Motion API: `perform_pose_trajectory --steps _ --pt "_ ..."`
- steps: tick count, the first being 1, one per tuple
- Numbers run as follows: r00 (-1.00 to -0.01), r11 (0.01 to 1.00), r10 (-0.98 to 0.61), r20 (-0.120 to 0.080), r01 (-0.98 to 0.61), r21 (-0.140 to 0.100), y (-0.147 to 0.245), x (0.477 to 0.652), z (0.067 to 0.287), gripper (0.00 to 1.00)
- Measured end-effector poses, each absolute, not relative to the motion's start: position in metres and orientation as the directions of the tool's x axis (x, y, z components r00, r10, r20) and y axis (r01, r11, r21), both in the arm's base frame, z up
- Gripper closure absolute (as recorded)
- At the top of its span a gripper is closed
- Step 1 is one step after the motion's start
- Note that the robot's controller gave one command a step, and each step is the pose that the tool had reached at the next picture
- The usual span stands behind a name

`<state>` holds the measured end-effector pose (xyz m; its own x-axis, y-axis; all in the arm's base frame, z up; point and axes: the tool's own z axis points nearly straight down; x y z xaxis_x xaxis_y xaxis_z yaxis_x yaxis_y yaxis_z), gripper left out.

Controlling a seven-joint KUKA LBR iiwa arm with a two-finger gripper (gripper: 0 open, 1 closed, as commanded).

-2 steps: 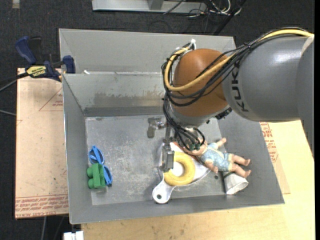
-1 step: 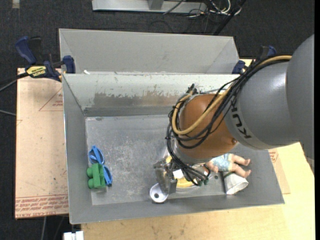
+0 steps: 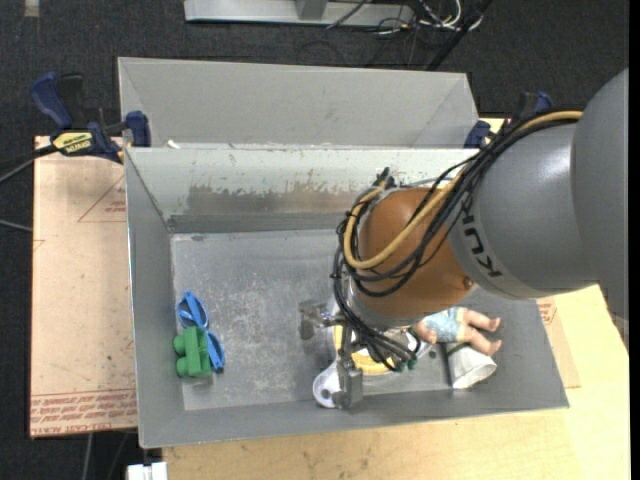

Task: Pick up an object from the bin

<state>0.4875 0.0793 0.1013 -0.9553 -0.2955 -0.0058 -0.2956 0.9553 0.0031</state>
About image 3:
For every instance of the blue sunglasses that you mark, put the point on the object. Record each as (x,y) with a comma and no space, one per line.
(192,310)

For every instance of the grey metal bin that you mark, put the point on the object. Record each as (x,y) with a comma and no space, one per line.
(260,288)

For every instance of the green toy block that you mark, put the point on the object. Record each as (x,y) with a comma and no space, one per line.
(192,353)

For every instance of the white and yellow plastic toy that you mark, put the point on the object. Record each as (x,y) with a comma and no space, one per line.
(325,383)

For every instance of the brown cardboard board red print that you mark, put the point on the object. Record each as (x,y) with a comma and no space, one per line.
(80,278)

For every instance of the white paper cup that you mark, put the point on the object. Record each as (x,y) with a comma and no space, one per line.
(470,368)

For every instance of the baby doll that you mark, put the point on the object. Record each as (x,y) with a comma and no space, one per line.
(450,327)

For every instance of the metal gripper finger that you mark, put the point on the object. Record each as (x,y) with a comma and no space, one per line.
(309,318)
(352,385)

